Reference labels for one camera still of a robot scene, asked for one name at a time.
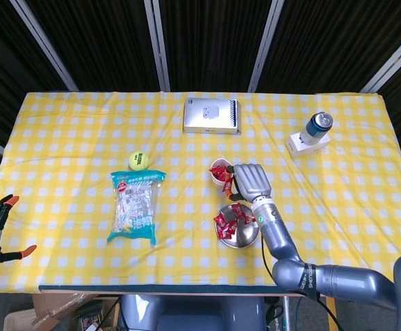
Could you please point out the small white box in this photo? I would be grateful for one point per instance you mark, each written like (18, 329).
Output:
(304, 150)

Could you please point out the yellow checkered tablecloth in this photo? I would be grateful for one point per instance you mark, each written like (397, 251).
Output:
(83, 131)

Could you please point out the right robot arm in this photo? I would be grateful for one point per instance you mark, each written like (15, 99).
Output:
(348, 281)

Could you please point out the silver earbuds box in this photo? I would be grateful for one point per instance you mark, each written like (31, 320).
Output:
(207, 115)

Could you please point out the white paper cup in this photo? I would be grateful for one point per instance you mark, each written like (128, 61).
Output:
(217, 181)

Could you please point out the brown cardboard box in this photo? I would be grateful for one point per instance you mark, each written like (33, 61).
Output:
(56, 307)

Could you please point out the round steel plate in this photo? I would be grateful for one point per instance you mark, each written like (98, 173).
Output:
(243, 236)

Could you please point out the yellow tennis ball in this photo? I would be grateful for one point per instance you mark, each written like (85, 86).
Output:
(138, 160)

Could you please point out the white plastic bin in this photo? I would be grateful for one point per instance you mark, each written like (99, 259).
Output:
(16, 320)

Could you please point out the metal table leg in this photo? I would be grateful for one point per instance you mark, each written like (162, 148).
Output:
(287, 317)

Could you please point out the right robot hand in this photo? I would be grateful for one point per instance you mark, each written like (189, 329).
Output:
(254, 181)

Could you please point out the red candy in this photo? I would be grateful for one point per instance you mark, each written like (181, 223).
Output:
(227, 185)
(217, 170)
(236, 210)
(221, 219)
(249, 219)
(226, 169)
(228, 230)

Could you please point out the blue beverage can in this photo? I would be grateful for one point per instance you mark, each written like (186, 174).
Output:
(316, 129)

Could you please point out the teal snack bag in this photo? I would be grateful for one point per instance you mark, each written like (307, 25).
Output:
(135, 207)

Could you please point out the black pleated curtain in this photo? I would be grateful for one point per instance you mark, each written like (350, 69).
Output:
(214, 45)

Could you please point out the grey robot torso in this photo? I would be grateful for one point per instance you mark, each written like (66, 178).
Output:
(193, 313)

